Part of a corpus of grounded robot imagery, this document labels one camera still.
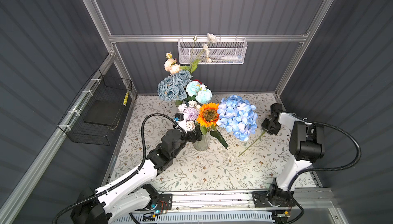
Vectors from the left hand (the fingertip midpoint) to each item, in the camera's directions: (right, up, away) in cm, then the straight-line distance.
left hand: (196, 123), depth 73 cm
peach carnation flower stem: (+39, -12, +23) cm, 47 cm away
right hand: (+46, -7, +26) cm, 54 cm away
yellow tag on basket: (-39, +13, +10) cm, 42 cm away
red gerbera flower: (+1, +25, +23) cm, 33 cm away
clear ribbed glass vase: (+4, -15, +20) cm, 25 cm away
